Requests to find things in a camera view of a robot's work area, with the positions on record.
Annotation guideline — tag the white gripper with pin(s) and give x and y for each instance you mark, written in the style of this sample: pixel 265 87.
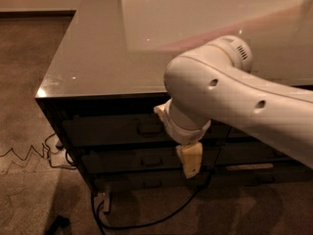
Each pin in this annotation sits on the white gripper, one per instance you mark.
pixel 175 129

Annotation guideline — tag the drawer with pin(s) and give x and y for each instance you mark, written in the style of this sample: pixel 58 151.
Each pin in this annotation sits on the drawer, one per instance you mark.
pixel 114 130
pixel 235 133
pixel 131 160
pixel 148 180
pixel 239 151

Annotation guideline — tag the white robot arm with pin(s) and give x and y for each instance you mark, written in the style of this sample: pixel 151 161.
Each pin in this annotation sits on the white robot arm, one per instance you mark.
pixel 213 82

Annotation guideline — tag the dark cabinet with glossy top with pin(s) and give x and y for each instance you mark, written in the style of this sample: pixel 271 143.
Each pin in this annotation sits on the dark cabinet with glossy top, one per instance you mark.
pixel 113 58

